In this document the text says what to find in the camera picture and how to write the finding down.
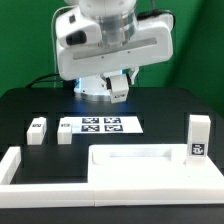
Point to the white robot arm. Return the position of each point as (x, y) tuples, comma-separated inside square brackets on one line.
[(103, 43)]

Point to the white desk tabletop tray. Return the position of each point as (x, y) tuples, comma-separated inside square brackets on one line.
[(160, 165)]

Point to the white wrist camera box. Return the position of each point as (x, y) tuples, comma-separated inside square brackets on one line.
[(73, 28)]

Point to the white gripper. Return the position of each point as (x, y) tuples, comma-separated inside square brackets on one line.
[(152, 44)]

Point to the fiducial marker sheet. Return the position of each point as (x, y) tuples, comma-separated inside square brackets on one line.
[(104, 125)]

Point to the white U-shaped obstacle frame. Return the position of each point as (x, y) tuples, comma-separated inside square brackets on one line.
[(92, 195)]

